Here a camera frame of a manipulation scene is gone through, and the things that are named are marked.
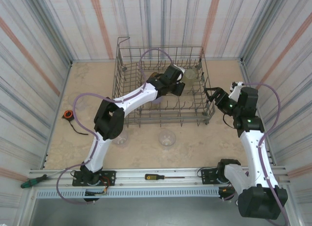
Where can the pale frosted glass cup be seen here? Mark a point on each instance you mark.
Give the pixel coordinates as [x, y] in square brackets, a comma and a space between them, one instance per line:
[189, 78]

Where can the clear faceted plastic cup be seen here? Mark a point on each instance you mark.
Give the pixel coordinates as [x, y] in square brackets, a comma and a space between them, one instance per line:
[122, 140]
[167, 138]

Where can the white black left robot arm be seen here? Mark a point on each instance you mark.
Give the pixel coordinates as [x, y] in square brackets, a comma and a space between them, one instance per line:
[136, 96]

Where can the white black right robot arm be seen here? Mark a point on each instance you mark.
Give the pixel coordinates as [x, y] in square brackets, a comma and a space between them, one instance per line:
[256, 157]

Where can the black yellow screwdriver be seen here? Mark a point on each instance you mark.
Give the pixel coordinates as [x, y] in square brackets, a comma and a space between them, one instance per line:
[151, 177]

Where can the black orange tape measure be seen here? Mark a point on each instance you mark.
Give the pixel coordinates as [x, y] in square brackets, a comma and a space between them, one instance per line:
[67, 114]

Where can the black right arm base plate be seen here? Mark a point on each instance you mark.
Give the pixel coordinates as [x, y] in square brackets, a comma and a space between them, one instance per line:
[207, 176]

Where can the aluminium mounting rail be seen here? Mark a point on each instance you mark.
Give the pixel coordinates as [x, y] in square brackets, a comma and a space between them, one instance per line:
[131, 180]

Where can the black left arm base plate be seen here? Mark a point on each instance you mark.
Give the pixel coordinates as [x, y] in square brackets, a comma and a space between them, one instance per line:
[111, 178]

